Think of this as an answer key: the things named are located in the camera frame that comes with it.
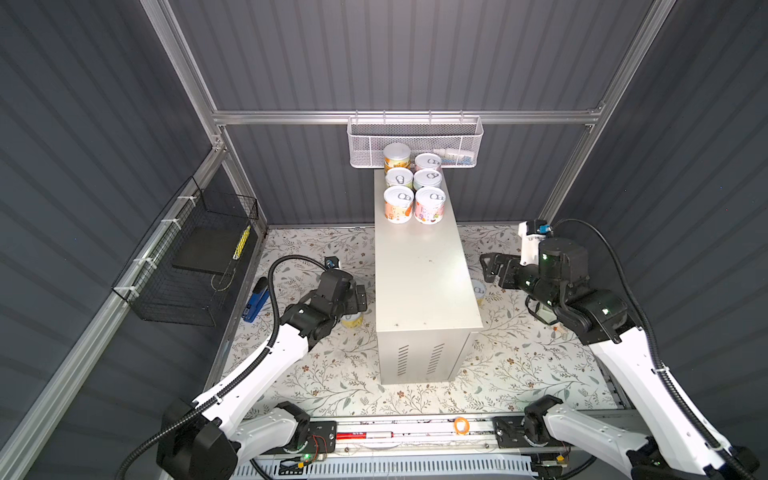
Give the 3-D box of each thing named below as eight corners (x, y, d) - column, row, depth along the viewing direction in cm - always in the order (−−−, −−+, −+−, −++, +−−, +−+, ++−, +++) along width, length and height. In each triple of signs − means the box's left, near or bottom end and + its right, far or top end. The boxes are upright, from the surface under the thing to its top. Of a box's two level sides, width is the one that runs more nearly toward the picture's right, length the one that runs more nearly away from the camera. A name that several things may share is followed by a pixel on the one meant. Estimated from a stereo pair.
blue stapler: (246, 322, 96) (241, 315, 93) (263, 283, 106) (258, 276, 102) (258, 323, 96) (252, 316, 92) (273, 284, 106) (269, 276, 102)
